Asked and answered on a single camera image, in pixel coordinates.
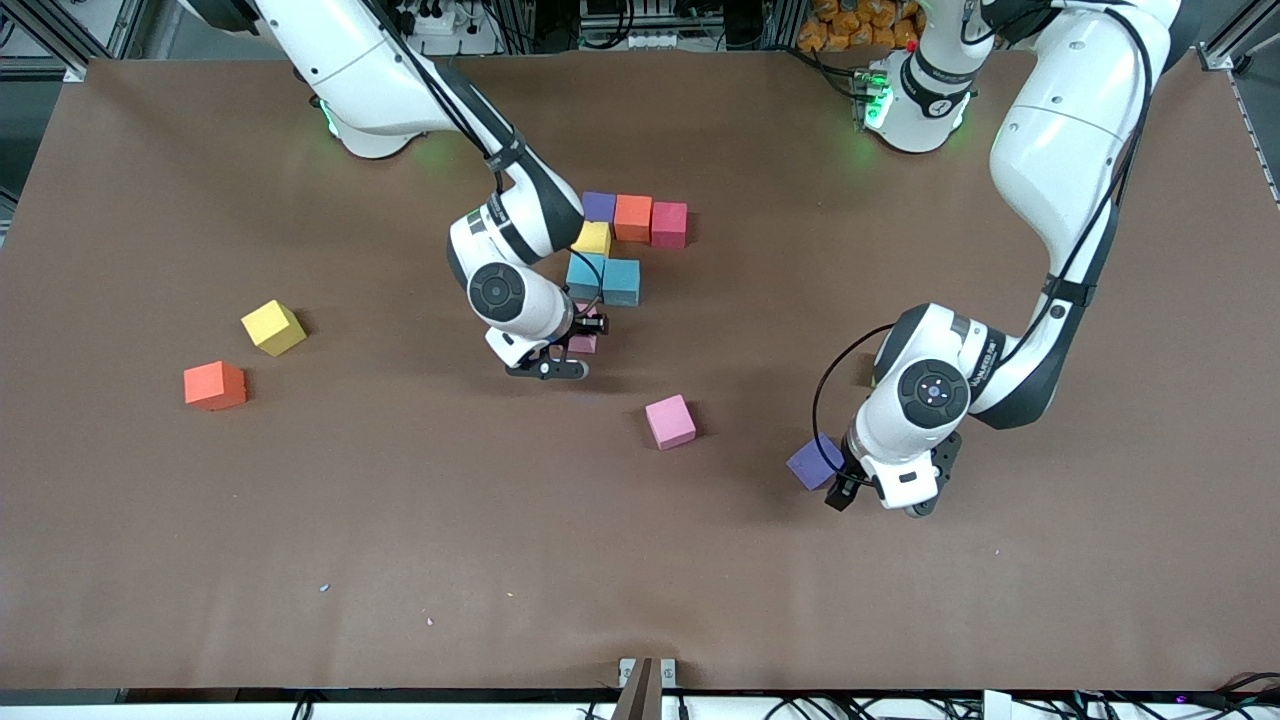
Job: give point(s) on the grey equipment rack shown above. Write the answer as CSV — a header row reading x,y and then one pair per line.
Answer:
x,y
650,38

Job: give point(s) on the blue foam cube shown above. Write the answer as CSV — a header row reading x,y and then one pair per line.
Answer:
x,y
585,275
621,283

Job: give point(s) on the yellow foam cube with notch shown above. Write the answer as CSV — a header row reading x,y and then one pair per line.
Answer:
x,y
593,239

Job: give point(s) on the white plug box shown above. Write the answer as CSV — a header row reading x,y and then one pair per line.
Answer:
x,y
997,708

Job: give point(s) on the aluminium frame strut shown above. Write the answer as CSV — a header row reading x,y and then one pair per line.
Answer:
x,y
60,45
1218,58

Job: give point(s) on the red foam cube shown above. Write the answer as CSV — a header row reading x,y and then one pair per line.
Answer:
x,y
669,225

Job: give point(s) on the white power strip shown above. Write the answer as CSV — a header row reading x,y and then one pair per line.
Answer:
x,y
450,30

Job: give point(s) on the orange foam cube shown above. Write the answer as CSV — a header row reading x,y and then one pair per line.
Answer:
x,y
215,387
634,218

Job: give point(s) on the bag of orange items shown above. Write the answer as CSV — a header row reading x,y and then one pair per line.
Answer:
x,y
850,25

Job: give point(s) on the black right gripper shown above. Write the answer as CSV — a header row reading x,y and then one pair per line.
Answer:
x,y
588,325

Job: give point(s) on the pink foam cube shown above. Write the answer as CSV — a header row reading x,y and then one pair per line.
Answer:
x,y
670,422
583,345

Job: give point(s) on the purple foam cube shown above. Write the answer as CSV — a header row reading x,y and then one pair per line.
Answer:
x,y
812,463
599,207

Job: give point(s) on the metal clamp bracket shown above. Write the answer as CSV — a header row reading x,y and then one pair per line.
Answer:
x,y
630,672

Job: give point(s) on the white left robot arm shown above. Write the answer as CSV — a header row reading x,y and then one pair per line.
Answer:
x,y
935,390

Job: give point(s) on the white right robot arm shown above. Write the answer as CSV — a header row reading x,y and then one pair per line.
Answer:
x,y
500,295

